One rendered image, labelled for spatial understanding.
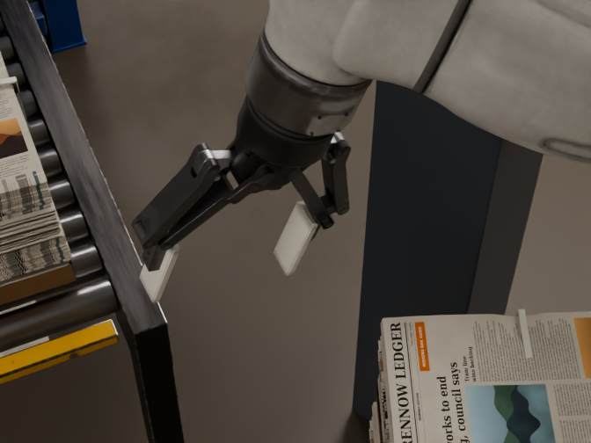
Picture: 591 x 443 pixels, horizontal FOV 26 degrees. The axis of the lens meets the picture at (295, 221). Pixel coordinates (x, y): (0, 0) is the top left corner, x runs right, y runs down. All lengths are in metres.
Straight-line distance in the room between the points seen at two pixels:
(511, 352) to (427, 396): 0.13
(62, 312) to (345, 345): 1.00
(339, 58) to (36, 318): 0.98
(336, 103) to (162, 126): 2.12
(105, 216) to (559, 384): 0.69
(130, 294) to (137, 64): 1.45
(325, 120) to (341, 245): 1.87
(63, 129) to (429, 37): 1.19
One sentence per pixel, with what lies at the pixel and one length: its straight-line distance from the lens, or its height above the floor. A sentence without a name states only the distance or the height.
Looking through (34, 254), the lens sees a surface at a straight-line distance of 1.73.
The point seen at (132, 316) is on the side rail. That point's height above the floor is 0.80.
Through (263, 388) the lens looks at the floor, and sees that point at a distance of 2.62.
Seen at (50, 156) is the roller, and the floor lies 0.80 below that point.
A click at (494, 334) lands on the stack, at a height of 0.83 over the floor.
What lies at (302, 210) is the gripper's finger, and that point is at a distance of 1.12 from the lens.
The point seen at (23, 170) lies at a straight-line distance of 1.65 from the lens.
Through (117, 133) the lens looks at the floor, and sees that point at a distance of 3.04.
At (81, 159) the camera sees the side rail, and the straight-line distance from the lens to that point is 1.95.
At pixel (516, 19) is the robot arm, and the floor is 1.68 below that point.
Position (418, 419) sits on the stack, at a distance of 1.66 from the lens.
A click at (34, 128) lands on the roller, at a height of 0.80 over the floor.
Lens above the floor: 2.29
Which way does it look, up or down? 53 degrees down
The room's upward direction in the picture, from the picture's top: straight up
